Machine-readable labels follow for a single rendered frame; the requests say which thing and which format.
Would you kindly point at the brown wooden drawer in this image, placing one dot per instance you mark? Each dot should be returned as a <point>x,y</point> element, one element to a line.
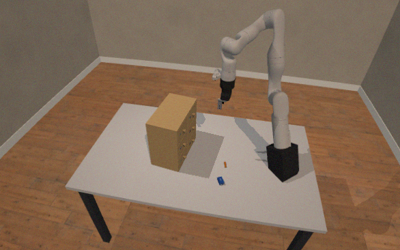
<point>183,156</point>
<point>183,143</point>
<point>192,113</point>
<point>192,139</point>
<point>182,130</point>
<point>191,127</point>

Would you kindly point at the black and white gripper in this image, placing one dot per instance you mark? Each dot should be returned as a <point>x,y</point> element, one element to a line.
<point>227,83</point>

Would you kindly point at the small tan wooden chest of drawers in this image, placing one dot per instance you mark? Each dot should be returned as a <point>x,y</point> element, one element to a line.
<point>162,130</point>

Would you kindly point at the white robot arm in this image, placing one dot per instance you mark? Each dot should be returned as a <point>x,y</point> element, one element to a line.
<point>276,64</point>

